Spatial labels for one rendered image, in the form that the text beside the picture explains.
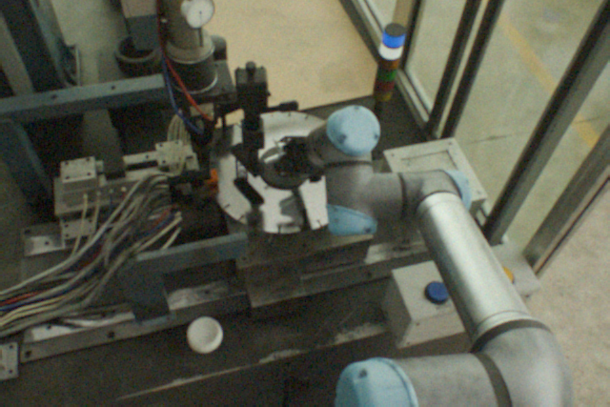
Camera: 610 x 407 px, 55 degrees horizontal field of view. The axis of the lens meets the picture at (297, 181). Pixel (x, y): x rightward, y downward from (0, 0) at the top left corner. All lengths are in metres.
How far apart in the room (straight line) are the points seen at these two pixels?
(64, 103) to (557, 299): 1.81
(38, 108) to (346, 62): 0.90
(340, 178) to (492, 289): 0.29
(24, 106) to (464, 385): 1.03
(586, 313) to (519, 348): 1.76
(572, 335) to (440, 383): 1.77
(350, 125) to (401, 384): 0.42
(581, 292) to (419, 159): 1.21
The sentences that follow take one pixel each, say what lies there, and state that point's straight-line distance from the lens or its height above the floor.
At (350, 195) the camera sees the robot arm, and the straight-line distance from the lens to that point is 0.87.
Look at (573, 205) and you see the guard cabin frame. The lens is 1.14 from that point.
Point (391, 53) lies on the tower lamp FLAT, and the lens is 1.29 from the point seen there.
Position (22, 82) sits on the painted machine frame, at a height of 0.90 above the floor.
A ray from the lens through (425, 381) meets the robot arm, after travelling 0.59.
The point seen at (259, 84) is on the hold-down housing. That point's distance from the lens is 0.99.
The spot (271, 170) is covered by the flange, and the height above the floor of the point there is 0.96.
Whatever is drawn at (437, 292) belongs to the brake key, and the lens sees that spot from 1.18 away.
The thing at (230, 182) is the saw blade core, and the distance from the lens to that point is 1.23.
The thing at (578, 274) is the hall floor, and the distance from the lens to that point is 2.48.
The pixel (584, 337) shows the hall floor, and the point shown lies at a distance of 2.36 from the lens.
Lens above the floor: 1.93
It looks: 53 degrees down
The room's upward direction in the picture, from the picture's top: 4 degrees clockwise
